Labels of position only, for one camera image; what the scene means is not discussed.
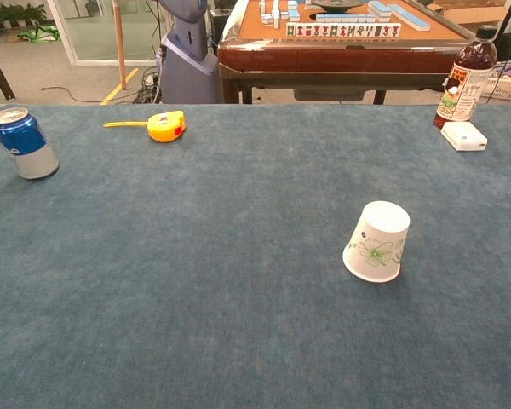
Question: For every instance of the white floral paper cup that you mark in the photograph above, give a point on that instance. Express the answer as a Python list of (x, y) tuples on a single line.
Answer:
[(377, 243)]

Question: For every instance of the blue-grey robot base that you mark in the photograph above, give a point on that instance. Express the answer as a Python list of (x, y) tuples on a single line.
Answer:
[(187, 64)]

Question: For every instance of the blue table cloth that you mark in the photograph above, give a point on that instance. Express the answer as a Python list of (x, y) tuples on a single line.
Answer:
[(238, 255)]

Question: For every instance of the yellow tape measure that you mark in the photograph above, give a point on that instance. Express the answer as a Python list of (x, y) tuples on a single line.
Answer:
[(166, 128)]

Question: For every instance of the brown mahjong table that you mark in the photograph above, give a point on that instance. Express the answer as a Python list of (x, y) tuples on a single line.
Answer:
[(323, 55)]

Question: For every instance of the standing mahjong tile row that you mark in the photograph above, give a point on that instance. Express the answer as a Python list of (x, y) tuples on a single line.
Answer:
[(342, 30)]

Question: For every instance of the wooden pole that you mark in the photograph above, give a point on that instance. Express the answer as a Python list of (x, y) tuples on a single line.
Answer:
[(120, 42)]

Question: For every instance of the small white box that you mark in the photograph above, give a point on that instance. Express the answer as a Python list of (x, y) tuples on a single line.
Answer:
[(464, 136)]

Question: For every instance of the blue and silver soda can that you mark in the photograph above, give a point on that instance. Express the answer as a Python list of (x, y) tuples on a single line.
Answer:
[(23, 145)]

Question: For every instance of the dark drink bottle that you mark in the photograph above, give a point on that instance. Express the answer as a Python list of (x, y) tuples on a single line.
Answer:
[(464, 85)]

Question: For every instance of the green bag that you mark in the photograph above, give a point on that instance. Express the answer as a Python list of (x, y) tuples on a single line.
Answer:
[(38, 34)]

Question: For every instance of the green potted plants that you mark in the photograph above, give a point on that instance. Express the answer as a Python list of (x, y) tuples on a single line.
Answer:
[(13, 15)]

